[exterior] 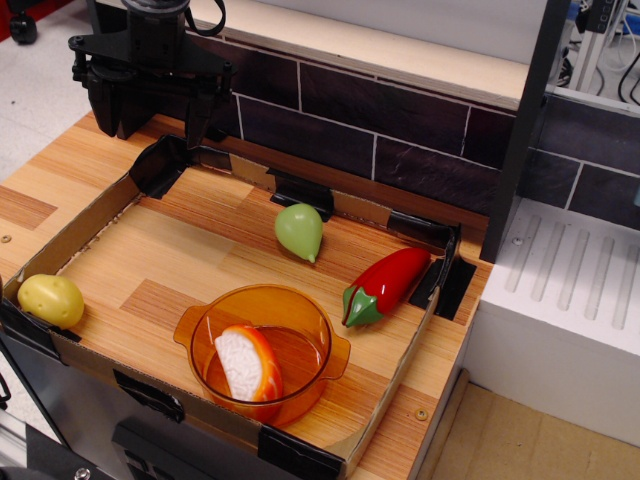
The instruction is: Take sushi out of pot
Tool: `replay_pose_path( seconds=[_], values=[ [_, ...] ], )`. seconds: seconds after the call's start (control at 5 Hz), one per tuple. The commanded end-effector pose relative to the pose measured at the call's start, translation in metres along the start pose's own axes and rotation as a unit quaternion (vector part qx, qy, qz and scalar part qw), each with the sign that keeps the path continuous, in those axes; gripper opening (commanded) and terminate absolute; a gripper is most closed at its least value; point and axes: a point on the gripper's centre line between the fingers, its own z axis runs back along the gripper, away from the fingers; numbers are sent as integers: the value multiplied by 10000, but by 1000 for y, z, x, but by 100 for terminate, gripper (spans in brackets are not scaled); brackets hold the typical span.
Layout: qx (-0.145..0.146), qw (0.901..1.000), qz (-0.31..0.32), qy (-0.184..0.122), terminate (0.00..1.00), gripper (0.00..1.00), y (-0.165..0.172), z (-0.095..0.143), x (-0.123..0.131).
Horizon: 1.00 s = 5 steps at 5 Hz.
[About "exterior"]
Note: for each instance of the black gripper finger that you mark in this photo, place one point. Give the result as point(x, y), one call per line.
point(118, 108)
point(206, 96)

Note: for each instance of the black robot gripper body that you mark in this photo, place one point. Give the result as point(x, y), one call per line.
point(154, 42)

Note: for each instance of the salmon sushi toy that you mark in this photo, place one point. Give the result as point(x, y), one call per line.
point(252, 371)

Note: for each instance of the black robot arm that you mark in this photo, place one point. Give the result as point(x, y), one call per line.
point(169, 86)

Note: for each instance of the cardboard fence with black tape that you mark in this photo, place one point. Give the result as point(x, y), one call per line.
point(147, 229)

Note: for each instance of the orange transparent plastic pot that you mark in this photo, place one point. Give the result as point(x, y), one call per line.
point(299, 331)

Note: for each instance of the black office chair wheel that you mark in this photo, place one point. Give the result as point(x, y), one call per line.
point(23, 29)

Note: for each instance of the green toy pear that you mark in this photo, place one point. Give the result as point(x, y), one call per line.
point(299, 229)

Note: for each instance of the yellow toy potato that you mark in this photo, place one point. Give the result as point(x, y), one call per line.
point(54, 299)

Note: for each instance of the red toy chili pepper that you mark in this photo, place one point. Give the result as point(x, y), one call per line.
point(381, 286)

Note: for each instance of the white drain board sink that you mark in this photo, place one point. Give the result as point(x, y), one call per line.
point(557, 327)

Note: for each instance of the black vertical post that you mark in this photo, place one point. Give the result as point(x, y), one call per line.
point(525, 131)

